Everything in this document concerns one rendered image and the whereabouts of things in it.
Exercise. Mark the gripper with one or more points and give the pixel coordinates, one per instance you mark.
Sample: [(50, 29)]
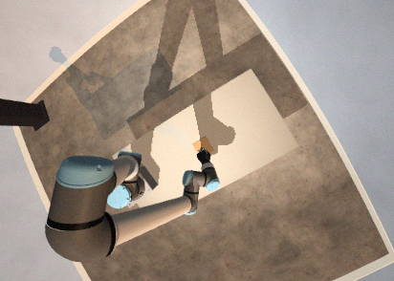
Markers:
[(202, 157)]

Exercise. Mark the tan flat mat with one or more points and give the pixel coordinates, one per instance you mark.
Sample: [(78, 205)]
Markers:
[(203, 143)]

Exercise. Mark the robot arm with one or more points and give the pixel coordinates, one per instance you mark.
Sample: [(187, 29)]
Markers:
[(83, 185)]

